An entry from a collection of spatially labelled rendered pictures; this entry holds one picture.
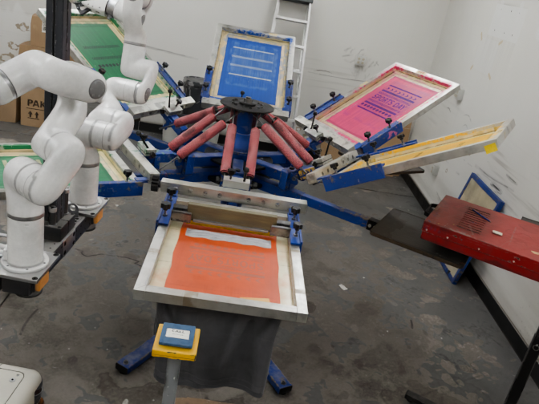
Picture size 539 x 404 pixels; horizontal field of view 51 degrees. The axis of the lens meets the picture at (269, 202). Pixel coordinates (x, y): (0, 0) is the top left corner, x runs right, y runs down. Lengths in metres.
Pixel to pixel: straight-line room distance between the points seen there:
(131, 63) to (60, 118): 0.71
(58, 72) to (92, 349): 2.02
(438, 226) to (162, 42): 4.48
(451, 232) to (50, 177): 1.72
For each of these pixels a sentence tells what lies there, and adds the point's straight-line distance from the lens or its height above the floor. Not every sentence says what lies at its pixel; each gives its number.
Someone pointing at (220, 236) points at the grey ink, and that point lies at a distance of 2.34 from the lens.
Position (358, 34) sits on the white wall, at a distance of 6.42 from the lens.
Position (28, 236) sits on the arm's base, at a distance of 1.65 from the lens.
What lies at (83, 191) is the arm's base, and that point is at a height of 1.20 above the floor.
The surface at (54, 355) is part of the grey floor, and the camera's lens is 3.19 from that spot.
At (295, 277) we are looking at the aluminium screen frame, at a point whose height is 0.99.
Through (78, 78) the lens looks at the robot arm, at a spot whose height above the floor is 1.69.
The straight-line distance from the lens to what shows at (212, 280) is 2.05.
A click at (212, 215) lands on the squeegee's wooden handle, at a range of 2.37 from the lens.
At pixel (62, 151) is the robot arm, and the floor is 1.51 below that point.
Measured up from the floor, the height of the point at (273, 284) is 0.96.
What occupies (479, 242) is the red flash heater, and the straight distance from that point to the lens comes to 2.58.
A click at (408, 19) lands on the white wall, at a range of 6.52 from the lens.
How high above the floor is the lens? 2.04
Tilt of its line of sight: 23 degrees down
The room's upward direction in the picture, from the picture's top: 11 degrees clockwise
